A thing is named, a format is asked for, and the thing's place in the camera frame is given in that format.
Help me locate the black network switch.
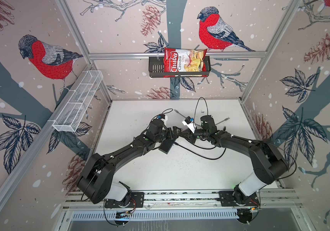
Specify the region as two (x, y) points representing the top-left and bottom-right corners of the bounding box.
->
(158, 139), (176, 154)

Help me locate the grey ethernet cable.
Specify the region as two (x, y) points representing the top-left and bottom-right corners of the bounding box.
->
(174, 109), (231, 127)

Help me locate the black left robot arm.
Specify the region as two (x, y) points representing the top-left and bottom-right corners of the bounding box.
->
(76, 118), (182, 207)

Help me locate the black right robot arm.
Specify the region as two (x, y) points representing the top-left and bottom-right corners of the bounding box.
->
(180, 115), (289, 206)

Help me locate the red cassava chips bag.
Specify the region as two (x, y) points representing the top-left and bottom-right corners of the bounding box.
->
(164, 48), (207, 71)

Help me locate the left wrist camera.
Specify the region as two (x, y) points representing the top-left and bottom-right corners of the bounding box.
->
(155, 114), (168, 121)

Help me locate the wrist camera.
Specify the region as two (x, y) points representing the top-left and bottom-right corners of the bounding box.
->
(155, 114), (168, 121)
(182, 116), (196, 133)

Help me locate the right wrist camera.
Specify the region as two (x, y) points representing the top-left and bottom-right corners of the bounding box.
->
(182, 116), (196, 133)

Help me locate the black wire wall basket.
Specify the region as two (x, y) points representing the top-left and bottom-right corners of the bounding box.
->
(149, 56), (211, 78)

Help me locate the white mesh wall shelf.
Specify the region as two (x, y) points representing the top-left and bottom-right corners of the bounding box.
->
(52, 70), (103, 132)

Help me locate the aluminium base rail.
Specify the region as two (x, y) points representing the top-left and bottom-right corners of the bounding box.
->
(60, 188), (301, 211)

